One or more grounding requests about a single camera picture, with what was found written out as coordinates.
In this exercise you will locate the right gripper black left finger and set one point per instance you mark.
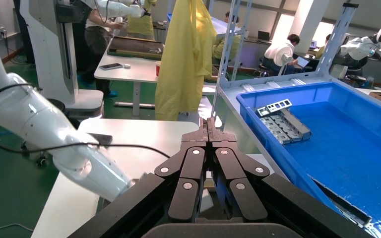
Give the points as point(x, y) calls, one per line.
point(190, 170)

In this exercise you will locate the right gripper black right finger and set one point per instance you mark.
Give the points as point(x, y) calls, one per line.
point(230, 170)

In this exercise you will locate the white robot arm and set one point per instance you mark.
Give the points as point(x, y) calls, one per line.
point(118, 8)

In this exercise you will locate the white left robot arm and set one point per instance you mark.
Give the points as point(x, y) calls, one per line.
point(46, 131)

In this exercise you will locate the small metal part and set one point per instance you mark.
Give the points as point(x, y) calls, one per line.
point(156, 50)

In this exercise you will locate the ribbed flat metal plate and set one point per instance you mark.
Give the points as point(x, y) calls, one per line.
point(277, 129)

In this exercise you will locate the perforated metal strip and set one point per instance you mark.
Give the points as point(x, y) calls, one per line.
point(277, 105)

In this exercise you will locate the dark smartphone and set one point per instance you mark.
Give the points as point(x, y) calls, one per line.
point(103, 139)

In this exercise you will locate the red cup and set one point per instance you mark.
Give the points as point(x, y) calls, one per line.
point(158, 69)

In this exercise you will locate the black round wheeled stool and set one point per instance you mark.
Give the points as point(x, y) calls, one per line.
point(357, 78)
point(58, 104)
point(263, 67)

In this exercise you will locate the yellow hanging raincoat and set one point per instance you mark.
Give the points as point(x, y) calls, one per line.
point(184, 59)

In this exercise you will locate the blue plastic bin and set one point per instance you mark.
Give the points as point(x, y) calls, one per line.
point(351, 148)

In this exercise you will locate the seated person in yellow top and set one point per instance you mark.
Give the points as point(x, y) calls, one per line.
point(322, 51)
point(218, 46)

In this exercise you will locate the seated person in white shirt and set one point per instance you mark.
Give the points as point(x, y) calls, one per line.
point(279, 51)

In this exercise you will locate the smartphone with light screen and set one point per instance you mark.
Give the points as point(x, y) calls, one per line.
point(111, 66)

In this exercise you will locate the open laptop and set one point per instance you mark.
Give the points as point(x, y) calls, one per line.
point(302, 61)
point(263, 35)

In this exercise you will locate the dark brown tray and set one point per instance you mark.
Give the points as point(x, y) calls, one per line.
point(134, 46)

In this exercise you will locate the person in yellow gown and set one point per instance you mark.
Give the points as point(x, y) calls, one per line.
point(141, 23)

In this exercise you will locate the standing person in white shirt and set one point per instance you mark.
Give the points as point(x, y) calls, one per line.
point(95, 42)

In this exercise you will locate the white humanoid robot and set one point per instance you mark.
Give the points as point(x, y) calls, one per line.
point(358, 46)

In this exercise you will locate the person in dark jeans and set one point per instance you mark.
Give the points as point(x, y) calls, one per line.
point(24, 33)

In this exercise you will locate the ribbed metal bracket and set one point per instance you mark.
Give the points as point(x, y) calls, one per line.
point(341, 203)

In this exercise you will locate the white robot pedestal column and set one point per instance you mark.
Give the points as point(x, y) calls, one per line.
point(46, 49)

